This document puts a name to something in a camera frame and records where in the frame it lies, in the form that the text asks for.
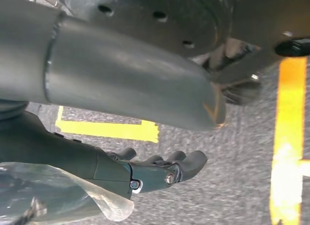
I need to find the grey robot leg tube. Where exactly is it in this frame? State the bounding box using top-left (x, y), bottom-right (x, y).
top-left (0, 0), bottom-right (227, 132)

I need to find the clear plastic sheet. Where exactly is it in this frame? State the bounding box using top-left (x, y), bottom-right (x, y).
top-left (0, 162), bottom-right (135, 225)

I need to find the dark perforated robot disc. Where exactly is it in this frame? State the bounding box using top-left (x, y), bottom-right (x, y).
top-left (58, 0), bottom-right (233, 59)

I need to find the black round robot knob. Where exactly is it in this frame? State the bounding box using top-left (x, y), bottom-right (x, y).
top-left (275, 37), bottom-right (310, 57)

